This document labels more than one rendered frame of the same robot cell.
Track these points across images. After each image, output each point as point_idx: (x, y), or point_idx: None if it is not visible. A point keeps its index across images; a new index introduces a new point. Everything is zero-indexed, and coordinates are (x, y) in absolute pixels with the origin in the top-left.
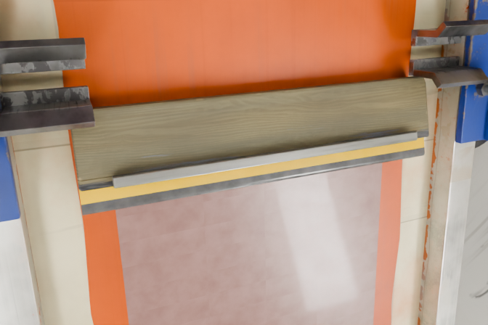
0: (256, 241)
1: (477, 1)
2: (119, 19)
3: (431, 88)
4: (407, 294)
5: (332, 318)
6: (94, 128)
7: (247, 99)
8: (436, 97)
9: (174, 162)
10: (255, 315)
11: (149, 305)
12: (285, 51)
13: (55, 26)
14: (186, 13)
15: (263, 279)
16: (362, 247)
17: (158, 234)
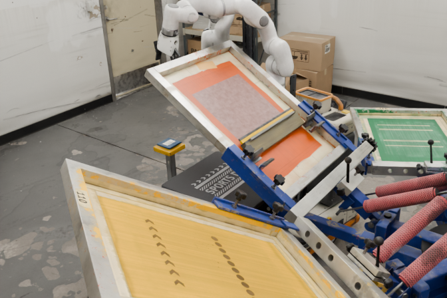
0: (249, 113)
1: (265, 174)
2: (308, 142)
3: None
4: None
5: (211, 99)
6: (300, 120)
7: (285, 134)
8: None
9: (287, 118)
10: (233, 97)
11: (258, 96)
12: (281, 151)
13: (313, 137)
14: (301, 148)
15: (239, 105)
16: (221, 118)
17: (269, 110)
